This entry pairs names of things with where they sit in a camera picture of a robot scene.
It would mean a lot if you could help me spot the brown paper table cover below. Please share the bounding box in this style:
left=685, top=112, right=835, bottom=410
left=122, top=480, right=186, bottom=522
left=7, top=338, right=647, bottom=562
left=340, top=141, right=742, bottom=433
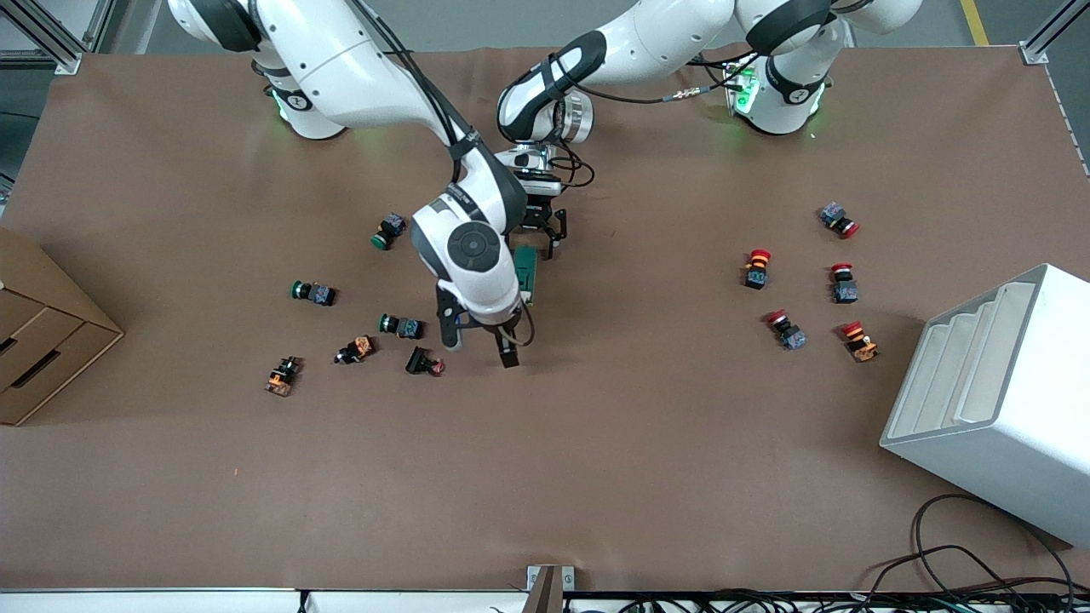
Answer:
left=0, top=43, right=1090, bottom=593

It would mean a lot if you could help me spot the brown cardboard box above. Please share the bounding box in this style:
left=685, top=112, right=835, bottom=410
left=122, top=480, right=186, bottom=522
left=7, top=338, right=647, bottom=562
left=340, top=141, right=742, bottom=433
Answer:
left=0, top=226, right=125, bottom=427

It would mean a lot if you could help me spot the white stepped sorting rack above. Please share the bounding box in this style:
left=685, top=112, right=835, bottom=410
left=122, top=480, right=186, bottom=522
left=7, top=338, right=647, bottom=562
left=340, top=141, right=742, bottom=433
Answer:
left=880, top=263, right=1090, bottom=548

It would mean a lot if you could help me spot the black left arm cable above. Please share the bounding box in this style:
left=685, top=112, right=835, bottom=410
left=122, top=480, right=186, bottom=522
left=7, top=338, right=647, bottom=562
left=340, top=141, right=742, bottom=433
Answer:
left=552, top=51, right=767, bottom=190

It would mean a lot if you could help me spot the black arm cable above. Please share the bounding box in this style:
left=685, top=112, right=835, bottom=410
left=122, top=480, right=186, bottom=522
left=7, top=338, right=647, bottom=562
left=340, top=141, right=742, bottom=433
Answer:
left=349, top=0, right=479, bottom=161
left=552, top=51, right=767, bottom=190

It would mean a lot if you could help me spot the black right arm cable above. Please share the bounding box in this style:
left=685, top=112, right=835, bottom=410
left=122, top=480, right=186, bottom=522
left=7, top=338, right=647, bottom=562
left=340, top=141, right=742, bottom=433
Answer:
left=349, top=0, right=479, bottom=161

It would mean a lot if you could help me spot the metal table edge bracket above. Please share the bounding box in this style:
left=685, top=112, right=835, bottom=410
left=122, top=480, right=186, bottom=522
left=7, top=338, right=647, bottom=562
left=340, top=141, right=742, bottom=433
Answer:
left=526, top=565, right=576, bottom=613

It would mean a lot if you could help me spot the black cable bundle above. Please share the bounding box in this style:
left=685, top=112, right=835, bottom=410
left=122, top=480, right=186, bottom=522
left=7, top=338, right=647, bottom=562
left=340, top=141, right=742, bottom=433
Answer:
left=562, top=587, right=1090, bottom=613

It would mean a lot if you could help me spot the white table edge rail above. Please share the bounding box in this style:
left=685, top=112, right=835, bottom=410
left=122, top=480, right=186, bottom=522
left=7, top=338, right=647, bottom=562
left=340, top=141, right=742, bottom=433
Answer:
left=0, top=587, right=529, bottom=613

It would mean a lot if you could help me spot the black looped cable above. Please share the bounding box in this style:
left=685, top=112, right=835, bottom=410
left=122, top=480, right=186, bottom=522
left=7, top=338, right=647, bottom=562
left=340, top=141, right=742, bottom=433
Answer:
left=862, top=494, right=1078, bottom=601

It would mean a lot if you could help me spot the aluminium frame profile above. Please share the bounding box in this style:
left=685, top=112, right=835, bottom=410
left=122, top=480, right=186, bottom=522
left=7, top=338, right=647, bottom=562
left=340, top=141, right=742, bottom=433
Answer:
left=1019, top=0, right=1090, bottom=65
left=0, top=0, right=116, bottom=76

